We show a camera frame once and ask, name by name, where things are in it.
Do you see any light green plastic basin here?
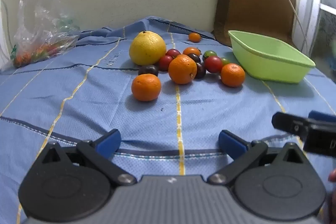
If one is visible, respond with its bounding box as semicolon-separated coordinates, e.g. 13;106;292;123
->
228;30;316;83

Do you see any brown woven seat cushion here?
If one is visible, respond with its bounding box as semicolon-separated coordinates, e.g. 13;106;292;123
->
213;0;297;47

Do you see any blue striped blanket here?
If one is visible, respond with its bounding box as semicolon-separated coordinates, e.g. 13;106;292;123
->
0;16;336;224

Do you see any large yellow citrus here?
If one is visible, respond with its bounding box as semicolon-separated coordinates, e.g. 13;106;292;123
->
129;30;167;66

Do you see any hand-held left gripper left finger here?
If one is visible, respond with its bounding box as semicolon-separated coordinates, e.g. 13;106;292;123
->
39;129;137;186

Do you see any orange cherry tomato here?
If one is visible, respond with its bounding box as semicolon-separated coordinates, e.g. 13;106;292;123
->
188;32;202;43
183;47;201;56

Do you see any white window frame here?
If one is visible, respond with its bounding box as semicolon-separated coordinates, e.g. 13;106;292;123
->
297;0;336;62

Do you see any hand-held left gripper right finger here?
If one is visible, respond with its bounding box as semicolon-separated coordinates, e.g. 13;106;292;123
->
207;130;306;186

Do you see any clear plastic bag of produce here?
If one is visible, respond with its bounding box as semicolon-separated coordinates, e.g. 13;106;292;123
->
10;0;80;68

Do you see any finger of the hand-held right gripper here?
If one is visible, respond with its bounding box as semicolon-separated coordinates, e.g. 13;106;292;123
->
272;112;336;156
308;111;336;123

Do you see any orange mandarin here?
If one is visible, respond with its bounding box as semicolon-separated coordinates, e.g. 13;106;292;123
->
131;73;161;102
168;54;198;85
220;63;246;88

